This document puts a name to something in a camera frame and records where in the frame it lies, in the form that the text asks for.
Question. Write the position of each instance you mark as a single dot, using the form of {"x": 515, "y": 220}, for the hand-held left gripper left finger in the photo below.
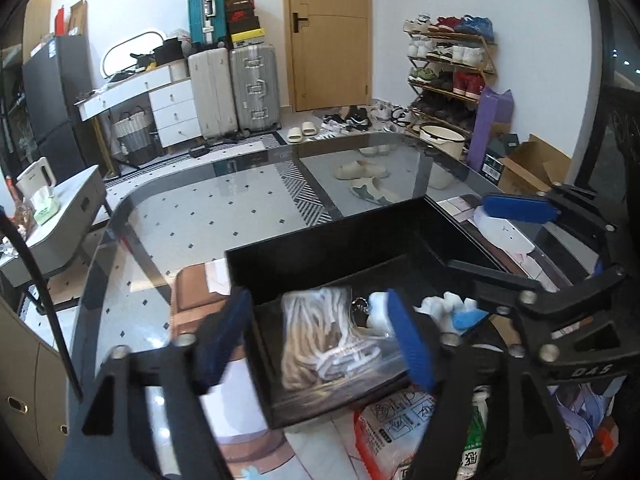
{"x": 222, "y": 340}

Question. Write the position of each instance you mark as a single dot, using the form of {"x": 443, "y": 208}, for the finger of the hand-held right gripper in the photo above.
{"x": 515, "y": 207}
{"x": 470, "y": 319}

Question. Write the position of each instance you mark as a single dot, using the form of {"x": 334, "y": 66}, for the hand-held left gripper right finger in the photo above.
{"x": 410, "y": 340}

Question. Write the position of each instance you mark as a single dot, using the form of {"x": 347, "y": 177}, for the red-edged white packet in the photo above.
{"x": 385, "y": 425}

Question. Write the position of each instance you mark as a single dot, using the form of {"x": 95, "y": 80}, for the green label packet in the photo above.
{"x": 475, "y": 440}

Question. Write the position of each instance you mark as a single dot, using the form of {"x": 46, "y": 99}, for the black cardboard box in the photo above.
{"x": 325, "y": 250}

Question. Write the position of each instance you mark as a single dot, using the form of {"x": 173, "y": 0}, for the open cardboard box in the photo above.
{"x": 535, "y": 165}

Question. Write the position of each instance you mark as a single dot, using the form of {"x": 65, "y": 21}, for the dark green box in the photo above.
{"x": 495, "y": 162}

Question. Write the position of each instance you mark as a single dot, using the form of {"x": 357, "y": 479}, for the printed desk mat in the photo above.
{"x": 240, "y": 410}

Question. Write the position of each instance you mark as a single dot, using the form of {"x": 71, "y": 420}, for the white enamel basin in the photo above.
{"x": 440, "y": 135}

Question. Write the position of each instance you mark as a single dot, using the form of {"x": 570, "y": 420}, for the dark glass sliding door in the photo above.
{"x": 615, "y": 110}

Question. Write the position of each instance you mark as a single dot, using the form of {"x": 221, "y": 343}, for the camouflage slipper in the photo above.
{"x": 372, "y": 192}

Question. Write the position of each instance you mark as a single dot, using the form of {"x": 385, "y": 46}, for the beige slipper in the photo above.
{"x": 360, "y": 170}

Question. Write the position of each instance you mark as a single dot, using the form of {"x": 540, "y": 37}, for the wooden shoe rack with shoes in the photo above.
{"x": 450, "y": 52}

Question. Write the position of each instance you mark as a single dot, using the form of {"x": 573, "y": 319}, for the pile of floor shoes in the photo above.
{"x": 360, "y": 117}

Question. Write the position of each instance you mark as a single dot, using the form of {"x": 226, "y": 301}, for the black rod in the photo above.
{"x": 45, "y": 300}

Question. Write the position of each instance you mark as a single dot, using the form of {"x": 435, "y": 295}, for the grey side table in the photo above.
{"x": 65, "y": 220}

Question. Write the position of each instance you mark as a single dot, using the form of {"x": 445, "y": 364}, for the white slipper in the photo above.
{"x": 310, "y": 129}
{"x": 294, "y": 136}

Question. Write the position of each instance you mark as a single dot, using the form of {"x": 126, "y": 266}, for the green tissue pack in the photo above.
{"x": 46, "y": 207}

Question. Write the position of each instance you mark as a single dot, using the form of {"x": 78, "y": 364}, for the wicker basket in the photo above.
{"x": 132, "y": 135}

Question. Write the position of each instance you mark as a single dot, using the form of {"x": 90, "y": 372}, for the orange glass ornament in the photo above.
{"x": 22, "y": 217}

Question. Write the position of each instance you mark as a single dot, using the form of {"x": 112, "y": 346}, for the white dresser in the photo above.
{"x": 172, "y": 110}

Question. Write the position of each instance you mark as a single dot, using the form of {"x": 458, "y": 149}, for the wooden door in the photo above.
{"x": 330, "y": 50}

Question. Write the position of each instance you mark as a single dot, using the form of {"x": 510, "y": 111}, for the beige suitcase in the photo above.
{"x": 212, "y": 95}

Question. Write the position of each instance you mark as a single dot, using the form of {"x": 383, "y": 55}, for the white kettle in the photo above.
{"x": 35, "y": 177}

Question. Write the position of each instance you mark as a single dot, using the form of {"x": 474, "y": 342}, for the silver suitcase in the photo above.
{"x": 255, "y": 85}

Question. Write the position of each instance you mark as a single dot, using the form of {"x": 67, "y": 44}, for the white ribbed bin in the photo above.
{"x": 180, "y": 70}

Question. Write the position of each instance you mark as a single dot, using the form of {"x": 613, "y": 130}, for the black bag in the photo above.
{"x": 167, "y": 52}

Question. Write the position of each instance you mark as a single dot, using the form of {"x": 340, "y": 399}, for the black fridge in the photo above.
{"x": 55, "y": 95}

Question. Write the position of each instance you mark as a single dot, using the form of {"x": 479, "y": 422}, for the black yellow stripe shoe box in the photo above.
{"x": 247, "y": 37}

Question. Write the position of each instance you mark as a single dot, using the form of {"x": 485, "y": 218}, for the oval mirror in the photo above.
{"x": 125, "y": 52}

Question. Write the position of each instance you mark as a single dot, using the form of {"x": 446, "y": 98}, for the teal suitcase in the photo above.
{"x": 205, "y": 10}

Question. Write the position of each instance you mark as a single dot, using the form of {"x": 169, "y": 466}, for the black red logo shoe box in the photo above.
{"x": 241, "y": 10}

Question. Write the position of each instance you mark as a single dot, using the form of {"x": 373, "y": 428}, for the cardboard pieces on fridge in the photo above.
{"x": 75, "y": 17}

